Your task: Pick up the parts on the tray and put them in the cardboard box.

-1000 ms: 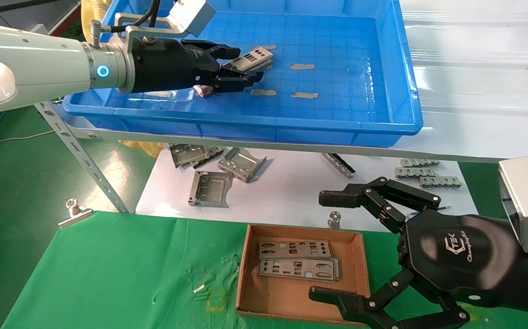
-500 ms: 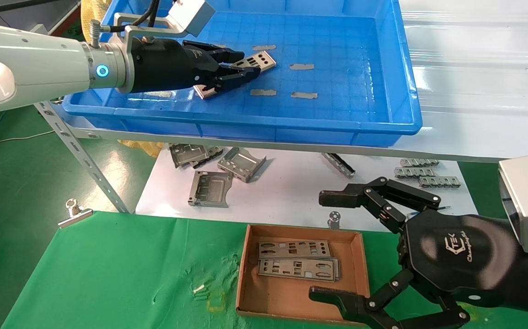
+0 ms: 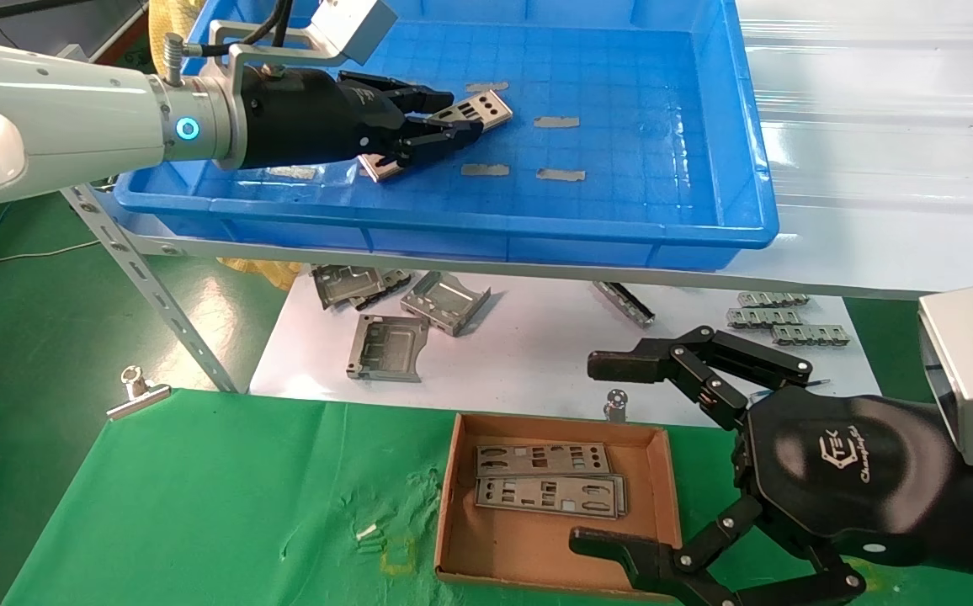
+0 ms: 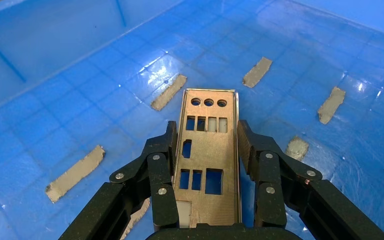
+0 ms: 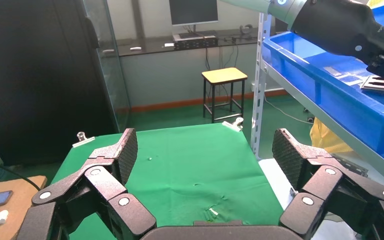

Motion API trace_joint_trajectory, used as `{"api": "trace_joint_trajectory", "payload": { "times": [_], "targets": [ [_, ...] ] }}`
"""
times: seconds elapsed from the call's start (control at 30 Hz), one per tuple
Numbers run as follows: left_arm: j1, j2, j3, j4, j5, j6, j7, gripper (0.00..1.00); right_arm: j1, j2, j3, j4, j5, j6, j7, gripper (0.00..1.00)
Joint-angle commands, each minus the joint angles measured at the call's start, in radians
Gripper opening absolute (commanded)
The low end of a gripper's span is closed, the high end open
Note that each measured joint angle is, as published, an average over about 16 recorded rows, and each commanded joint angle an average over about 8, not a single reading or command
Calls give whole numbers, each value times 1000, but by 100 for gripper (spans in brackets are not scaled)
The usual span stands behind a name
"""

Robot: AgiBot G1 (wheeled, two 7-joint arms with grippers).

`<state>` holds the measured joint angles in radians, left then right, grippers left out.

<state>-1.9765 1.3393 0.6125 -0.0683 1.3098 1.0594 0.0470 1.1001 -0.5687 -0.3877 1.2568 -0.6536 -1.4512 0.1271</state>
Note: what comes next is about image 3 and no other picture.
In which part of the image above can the silver U-shaped metal bracket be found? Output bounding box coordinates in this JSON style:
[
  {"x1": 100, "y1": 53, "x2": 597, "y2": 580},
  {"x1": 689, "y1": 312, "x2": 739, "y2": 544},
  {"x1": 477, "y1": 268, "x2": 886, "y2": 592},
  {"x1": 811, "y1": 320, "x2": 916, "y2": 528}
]
[{"x1": 400, "y1": 271, "x2": 492, "y2": 338}]

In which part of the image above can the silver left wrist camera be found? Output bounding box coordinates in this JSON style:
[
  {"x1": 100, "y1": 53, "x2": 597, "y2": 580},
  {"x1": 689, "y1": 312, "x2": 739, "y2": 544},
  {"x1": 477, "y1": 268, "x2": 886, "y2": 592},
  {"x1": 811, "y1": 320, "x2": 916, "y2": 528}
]
[{"x1": 308, "y1": 0, "x2": 399, "y2": 66}]

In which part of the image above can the silver part at edge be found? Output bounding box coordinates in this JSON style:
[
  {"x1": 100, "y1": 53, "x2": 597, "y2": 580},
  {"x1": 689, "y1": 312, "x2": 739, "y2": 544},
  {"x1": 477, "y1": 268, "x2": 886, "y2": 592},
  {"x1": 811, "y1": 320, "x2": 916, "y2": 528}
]
[{"x1": 350, "y1": 269, "x2": 413, "y2": 311}]

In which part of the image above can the silver connector shield strip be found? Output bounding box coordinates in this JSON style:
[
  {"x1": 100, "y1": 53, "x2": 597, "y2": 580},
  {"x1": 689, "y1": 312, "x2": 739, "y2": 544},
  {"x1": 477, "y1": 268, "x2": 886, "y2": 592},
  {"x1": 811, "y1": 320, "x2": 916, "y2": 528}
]
[
  {"x1": 771, "y1": 324, "x2": 852, "y2": 347},
  {"x1": 726, "y1": 307, "x2": 799, "y2": 330},
  {"x1": 736, "y1": 291, "x2": 811, "y2": 309}
]

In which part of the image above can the grey perforated shelf upright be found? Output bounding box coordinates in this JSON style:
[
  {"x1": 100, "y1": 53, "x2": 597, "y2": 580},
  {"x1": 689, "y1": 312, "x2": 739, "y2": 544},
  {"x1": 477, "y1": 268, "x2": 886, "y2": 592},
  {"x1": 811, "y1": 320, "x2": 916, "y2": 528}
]
[{"x1": 60, "y1": 185, "x2": 241, "y2": 395}]

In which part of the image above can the green cloth mat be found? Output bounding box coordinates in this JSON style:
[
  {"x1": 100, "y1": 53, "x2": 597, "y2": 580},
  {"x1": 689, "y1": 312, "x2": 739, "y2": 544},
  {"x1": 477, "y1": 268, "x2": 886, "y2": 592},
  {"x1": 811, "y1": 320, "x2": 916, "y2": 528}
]
[{"x1": 0, "y1": 387, "x2": 973, "y2": 606}]

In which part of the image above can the silver folded metal bracket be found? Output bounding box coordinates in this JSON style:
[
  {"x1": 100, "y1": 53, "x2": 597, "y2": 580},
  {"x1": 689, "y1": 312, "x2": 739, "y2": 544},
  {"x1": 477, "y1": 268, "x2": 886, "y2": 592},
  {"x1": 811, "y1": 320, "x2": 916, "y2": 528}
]
[{"x1": 311, "y1": 264, "x2": 386, "y2": 311}]

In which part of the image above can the white paper sheet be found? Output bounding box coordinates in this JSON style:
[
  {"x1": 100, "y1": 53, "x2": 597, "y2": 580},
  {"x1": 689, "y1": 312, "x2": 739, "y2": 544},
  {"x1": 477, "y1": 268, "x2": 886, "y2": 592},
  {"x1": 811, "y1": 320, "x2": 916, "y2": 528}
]
[{"x1": 248, "y1": 268, "x2": 881, "y2": 428}]

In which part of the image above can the silver perforated IO shield plate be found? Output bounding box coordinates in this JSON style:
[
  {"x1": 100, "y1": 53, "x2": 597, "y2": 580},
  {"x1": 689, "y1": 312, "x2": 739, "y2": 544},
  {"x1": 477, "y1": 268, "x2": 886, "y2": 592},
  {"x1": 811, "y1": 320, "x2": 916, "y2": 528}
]
[
  {"x1": 474, "y1": 475, "x2": 629, "y2": 520},
  {"x1": 358, "y1": 90, "x2": 513, "y2": 183},
  {"x1": 475, "y1": 443, "x2": 612, "y2": 479}
]

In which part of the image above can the narrow slotted metal strip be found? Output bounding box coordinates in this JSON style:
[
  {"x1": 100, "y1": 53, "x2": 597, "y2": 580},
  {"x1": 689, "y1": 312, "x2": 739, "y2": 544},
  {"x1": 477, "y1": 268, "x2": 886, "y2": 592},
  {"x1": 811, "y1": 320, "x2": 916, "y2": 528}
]
[{"x1": 593, "y1": 281, "x2": 656, "y2": 329}]

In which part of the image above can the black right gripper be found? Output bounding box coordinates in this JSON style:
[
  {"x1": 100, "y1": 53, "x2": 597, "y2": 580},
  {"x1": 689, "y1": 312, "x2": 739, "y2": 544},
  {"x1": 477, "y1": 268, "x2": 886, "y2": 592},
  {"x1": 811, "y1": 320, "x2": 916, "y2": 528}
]
[{"x1": 569, "y1": 327, "x2": 973, "y2": 606}]

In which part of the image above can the black camera cable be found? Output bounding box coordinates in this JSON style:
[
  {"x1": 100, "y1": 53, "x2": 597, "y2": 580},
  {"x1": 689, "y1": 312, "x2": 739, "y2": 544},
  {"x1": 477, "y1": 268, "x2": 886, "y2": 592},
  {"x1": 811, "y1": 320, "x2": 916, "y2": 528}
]
[{"x1": 183, "y1": 0, "x2": 295, "y2": 58}]

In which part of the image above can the large metal binder clip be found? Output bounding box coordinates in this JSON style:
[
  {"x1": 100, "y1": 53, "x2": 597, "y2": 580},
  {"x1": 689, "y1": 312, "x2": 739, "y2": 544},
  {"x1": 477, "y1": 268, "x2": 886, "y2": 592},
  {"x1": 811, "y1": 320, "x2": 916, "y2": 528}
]
[{"x1": 106, "y1": 366, "x2": 173, "y2": 421}]

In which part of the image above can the blue plastic tray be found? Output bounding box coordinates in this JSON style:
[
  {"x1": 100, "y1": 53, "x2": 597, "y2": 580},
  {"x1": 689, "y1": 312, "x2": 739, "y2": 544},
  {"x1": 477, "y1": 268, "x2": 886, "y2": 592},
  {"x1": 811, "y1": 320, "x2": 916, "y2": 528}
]
[{"x1": 114, "y1": 0, "x2": 780, "y2": 272}]

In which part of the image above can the grey camera mounting bracket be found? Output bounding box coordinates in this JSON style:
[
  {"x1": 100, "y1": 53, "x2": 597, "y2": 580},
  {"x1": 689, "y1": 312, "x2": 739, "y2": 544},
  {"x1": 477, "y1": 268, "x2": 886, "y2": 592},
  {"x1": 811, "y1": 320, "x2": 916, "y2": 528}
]
[{"x1": 205, "y1": 19, "x2": 346, "y2": 85}]

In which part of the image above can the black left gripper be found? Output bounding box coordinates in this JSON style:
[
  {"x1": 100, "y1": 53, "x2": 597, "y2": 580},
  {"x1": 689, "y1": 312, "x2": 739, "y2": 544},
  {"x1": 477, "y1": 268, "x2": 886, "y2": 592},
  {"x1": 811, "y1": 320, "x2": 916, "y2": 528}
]
[{"x1": 234, "y1": 67, "x2": 485, "y2": 171}]

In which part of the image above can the shallow cardboard box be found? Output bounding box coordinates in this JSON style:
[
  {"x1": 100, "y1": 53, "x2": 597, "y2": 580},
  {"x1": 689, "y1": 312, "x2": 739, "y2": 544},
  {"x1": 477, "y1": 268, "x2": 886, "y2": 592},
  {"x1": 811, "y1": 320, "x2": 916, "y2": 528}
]
[{"x1": 434, "y1": 412, "x2": 683, "y2": 600}]

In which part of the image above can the grey flat metal frame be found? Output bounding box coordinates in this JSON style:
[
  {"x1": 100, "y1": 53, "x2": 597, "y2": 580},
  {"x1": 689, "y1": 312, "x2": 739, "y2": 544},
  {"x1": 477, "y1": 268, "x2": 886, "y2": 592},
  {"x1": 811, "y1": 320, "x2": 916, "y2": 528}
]
[{"x1": 347, "y1": 314, "x2": 432, "y2": 384}]

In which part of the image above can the white floor cable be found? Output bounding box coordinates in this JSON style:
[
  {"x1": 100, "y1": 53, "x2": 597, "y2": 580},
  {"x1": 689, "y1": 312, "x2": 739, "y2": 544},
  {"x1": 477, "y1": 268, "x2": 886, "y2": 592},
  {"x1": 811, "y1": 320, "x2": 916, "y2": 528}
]
[{"x1": 0, "y1": 241, "x2": 102, "y2": 267}]

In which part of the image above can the grey metal shelf rail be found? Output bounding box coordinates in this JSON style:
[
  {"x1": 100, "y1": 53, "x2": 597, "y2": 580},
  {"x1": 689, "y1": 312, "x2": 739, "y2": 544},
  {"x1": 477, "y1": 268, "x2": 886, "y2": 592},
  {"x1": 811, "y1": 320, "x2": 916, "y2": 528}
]
[{"x1": 120, "y1": 231, "x2": 973, "y2": 302}]

